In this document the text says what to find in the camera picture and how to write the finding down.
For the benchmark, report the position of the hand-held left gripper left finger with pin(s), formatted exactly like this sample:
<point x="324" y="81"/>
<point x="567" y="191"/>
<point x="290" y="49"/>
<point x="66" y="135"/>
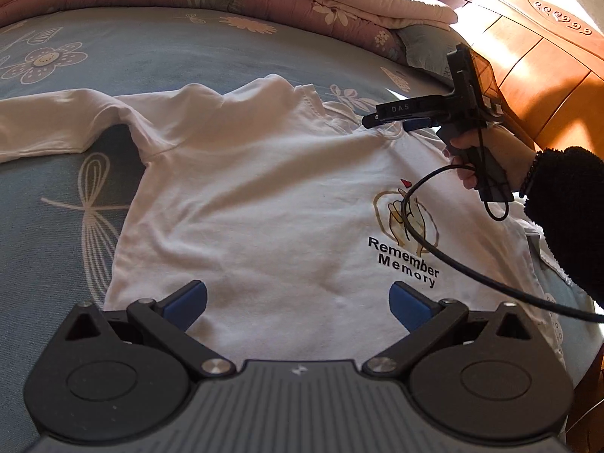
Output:
<point x="186" y="304"/>

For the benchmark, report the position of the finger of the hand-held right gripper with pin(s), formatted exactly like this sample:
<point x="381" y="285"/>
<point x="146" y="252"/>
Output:
<point x="417" y="125"/>
<point x="401" y="109"/>

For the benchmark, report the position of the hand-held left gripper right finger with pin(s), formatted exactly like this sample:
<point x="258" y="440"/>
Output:
<point x="408" y="304"/>

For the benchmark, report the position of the white shirt with hand print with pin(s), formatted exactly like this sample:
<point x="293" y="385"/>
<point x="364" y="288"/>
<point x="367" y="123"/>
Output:
<point x="259" y="198"/>

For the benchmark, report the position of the person's right hand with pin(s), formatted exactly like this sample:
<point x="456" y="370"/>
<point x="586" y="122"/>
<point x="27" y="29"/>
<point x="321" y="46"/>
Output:
<point x="509" y="151"/>

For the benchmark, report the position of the blue-grey pillow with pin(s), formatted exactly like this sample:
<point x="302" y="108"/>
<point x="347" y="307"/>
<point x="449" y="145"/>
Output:
<point x="424" y="52"/>

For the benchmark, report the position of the wooden headboard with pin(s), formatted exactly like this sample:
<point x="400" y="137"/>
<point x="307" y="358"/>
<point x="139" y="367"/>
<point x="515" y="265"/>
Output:
<point x="542" y="42"/>

